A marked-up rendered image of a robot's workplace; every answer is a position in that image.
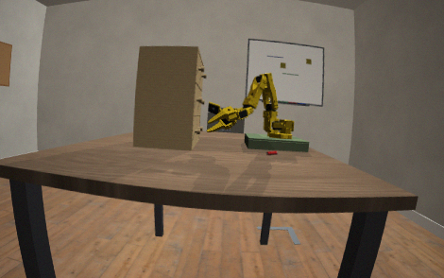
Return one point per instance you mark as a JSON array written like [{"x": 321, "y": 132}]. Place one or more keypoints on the brown wooden chest of drawers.
[{"x": 165, "y": 97}]

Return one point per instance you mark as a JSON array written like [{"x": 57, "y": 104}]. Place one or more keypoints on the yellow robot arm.
[{"x": 270, "y": 113}]

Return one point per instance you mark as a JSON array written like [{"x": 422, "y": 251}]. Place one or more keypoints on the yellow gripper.
[{"x": 227, "y": 117}]

